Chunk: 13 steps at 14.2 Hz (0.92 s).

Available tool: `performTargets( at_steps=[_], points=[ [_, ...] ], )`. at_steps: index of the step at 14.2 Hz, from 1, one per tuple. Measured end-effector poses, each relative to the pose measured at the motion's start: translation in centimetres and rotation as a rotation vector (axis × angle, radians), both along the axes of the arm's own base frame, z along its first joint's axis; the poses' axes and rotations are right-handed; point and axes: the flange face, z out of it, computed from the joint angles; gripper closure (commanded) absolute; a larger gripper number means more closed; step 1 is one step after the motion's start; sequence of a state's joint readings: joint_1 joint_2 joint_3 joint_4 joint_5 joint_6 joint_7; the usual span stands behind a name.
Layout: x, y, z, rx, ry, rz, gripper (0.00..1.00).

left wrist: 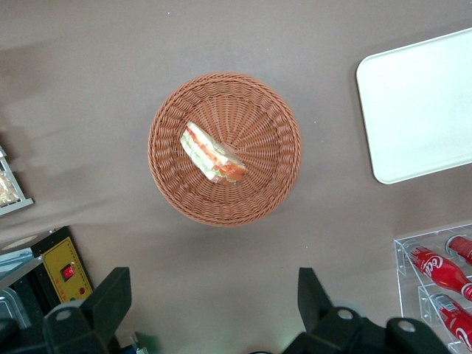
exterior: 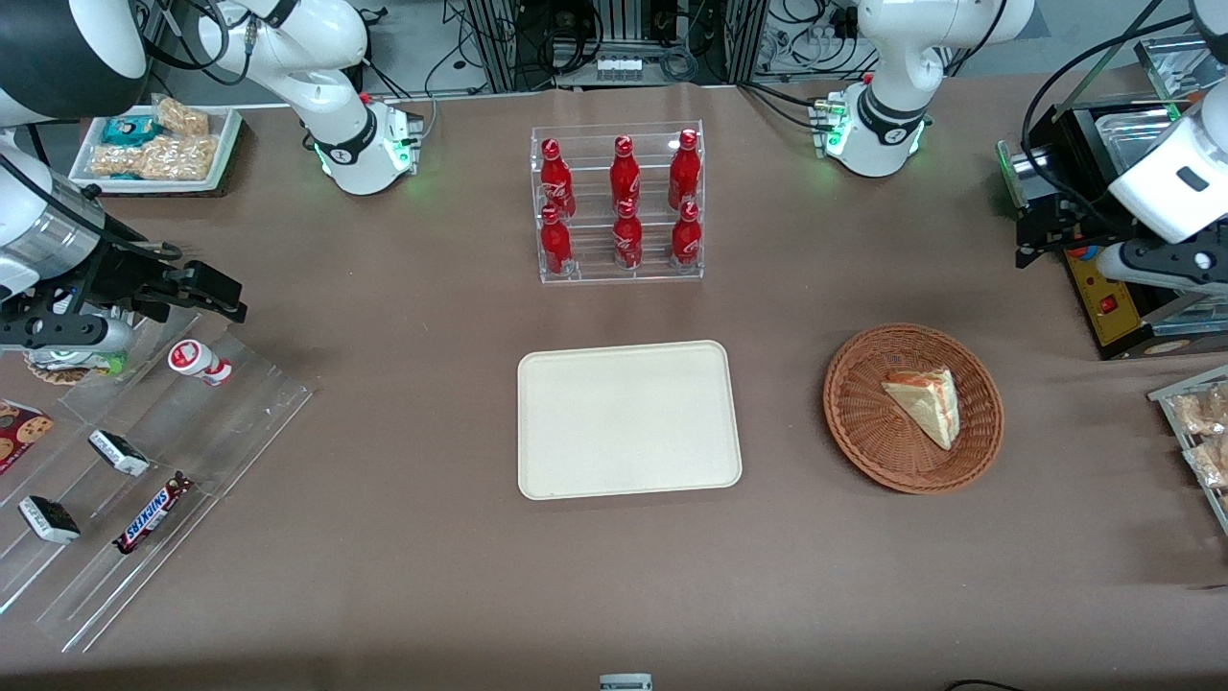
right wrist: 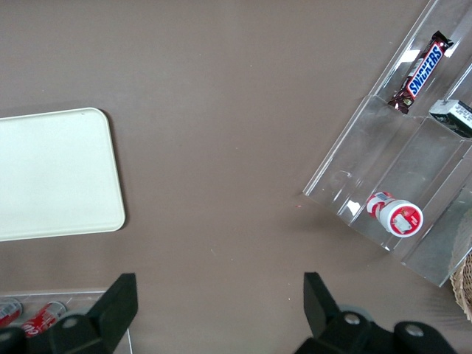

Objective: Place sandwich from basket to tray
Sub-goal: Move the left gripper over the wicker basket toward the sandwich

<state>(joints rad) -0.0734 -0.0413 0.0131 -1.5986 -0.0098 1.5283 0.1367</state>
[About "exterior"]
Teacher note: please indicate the black white snack cake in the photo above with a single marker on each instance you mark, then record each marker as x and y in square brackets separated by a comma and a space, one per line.
[48, 518]
[120, 453]

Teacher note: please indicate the black appliance yellow panel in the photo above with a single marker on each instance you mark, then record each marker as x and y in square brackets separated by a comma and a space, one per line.
[1103, 307]

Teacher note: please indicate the clear acrylic bottle rack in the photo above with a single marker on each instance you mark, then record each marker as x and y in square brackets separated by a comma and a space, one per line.
[662, 274]

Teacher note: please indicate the wrapped pastry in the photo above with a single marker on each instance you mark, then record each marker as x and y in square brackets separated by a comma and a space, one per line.
[1204, 411]
[1211, 463]

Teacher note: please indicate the red cookie packet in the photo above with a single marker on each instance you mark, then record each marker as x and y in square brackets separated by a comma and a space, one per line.
[19, 432]

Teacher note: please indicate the white snack tray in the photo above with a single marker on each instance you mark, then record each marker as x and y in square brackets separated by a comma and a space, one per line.
[225, 144]

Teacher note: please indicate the small grey box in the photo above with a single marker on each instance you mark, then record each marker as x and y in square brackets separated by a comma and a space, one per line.
[625, 682]

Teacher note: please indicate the snickers chocolate bar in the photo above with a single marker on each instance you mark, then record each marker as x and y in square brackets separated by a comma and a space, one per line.
[152, 513]

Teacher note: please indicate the black grill appliance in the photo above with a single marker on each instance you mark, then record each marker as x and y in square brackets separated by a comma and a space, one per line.
[1065, 182]

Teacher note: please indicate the clear acrylic stepped display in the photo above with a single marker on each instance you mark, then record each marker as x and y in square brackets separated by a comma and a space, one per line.
[221, 432]

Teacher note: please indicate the red cola bottle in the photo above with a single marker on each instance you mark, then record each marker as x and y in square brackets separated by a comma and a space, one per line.
[556, 182]
[685, 238]
[684, 173]
[555, 245]
[627, 240]
[625, 173]

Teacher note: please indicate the white power strip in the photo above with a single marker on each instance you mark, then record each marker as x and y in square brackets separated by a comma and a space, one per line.
[619, 69]

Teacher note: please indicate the wrapped granola bar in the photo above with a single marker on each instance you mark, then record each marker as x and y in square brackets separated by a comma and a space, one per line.
[115, 160]
[177, 158]

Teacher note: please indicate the blue snack packet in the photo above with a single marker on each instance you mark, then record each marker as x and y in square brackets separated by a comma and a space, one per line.
[129, 130]

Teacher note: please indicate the green white snack packet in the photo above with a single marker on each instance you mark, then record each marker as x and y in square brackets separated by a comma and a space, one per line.
[72, 363]

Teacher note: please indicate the white red yogurt bottle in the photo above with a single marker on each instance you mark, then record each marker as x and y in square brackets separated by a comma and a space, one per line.
[192, 360]

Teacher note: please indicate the wrapped rice crisp bar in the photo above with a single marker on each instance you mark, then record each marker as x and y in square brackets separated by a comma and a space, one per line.
[182, 117]

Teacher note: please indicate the metal pastry tray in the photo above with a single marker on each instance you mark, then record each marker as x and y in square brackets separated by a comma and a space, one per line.
[1166, 403]

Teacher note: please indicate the triangular sandwich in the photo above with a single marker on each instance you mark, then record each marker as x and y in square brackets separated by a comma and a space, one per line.
[926, 403]

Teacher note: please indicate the cream rectangular plastic tray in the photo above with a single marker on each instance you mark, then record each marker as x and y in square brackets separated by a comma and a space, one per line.
[628, 419]

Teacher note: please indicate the brown round wicker basket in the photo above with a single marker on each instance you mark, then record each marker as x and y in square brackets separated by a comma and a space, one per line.
[863, 413]

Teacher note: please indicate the aluminium frame rack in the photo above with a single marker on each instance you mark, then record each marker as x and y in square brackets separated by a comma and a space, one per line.
[537, 38]

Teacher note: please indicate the silver metal pan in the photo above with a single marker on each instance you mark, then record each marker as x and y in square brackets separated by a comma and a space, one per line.
[1175, 62]

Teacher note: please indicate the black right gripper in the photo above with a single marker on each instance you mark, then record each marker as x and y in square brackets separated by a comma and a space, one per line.
[120, 274]

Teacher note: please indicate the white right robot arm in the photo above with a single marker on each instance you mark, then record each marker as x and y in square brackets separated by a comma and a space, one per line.
[331, 58]

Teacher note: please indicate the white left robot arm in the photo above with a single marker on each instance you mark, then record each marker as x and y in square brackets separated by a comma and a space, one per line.
[897, 58]

